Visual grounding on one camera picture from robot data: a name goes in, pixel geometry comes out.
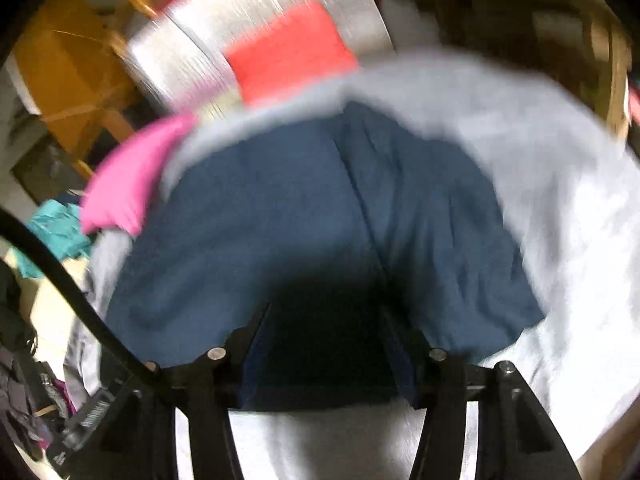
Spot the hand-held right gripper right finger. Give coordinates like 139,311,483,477
382,307,583,480

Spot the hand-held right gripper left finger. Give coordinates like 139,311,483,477
92,305,273,480

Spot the navy puffer jacket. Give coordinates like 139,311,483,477
105,101,546,411

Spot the teal shirt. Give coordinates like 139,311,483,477
22,199,96,281

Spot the pink pillow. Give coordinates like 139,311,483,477
80,110,198,238

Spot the grey bed sheet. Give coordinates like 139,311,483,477
65,50,640,480

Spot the red pillow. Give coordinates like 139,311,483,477
222,0,361,106

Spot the silver foil insulation panel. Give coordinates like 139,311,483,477
122,0,396,116

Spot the orange pillar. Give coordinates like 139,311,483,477
10,0,146,181

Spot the wooden table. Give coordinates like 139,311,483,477
380,0,633,131

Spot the wooden stair railing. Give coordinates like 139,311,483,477
107,0,166,61

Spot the black cable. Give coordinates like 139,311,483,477
0,207,171,406

